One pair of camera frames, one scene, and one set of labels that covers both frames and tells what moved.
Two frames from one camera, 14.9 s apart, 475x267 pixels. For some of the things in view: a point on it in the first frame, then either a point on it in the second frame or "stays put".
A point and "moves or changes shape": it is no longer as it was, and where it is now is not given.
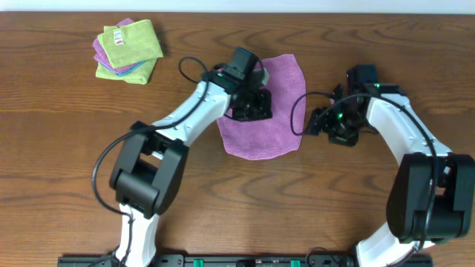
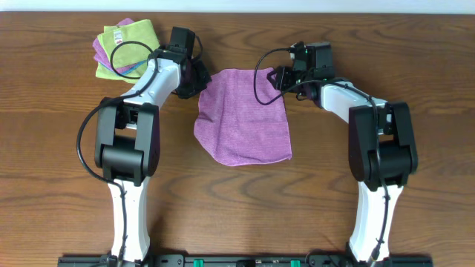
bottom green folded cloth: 140,75 stays put
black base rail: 224,261 stays put
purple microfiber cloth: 256,139 moves or changes shape
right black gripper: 320,121 -> 282,78
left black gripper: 252,107 -> 200,81
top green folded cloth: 130,43 stays put
